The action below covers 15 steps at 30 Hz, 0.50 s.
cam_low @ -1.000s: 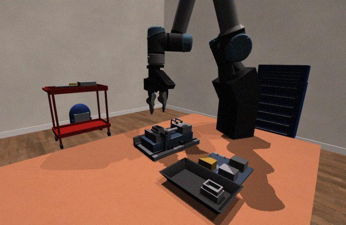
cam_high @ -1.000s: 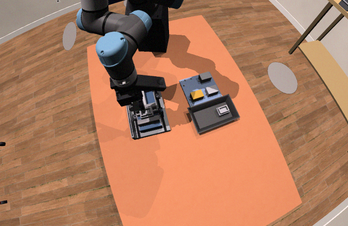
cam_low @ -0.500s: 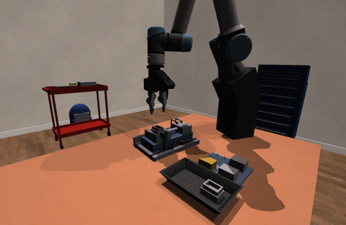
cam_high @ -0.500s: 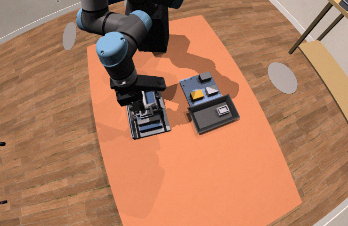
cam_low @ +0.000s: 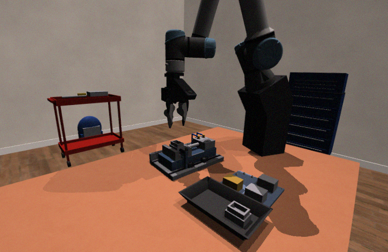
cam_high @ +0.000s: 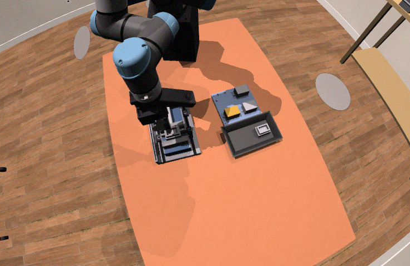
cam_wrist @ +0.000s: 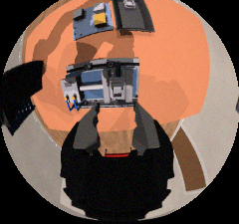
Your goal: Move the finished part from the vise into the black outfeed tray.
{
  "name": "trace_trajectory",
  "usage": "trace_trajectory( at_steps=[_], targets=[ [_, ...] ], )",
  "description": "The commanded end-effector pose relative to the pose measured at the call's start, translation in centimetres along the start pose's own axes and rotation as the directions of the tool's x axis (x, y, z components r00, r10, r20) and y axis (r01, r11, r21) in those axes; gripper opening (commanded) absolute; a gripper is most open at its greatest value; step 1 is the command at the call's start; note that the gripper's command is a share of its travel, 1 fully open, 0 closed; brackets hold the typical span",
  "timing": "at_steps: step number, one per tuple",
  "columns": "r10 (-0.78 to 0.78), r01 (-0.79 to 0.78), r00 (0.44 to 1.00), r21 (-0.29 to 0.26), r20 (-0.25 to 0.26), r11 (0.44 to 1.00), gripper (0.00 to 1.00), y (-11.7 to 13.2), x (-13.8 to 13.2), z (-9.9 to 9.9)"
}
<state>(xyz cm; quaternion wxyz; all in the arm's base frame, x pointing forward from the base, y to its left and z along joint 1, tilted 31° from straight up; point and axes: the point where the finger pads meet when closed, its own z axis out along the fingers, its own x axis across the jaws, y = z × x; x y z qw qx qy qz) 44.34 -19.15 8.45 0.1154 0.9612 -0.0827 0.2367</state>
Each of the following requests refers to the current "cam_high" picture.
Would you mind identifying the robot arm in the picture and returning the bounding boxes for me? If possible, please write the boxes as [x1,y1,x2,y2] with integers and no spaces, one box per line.
[89,0,216,108]

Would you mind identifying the yellow rectangular block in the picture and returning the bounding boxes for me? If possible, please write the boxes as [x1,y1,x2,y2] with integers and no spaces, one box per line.
[224,105,240,120]

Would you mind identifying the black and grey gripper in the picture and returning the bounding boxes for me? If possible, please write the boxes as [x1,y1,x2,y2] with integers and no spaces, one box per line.
[129,89,172,134]

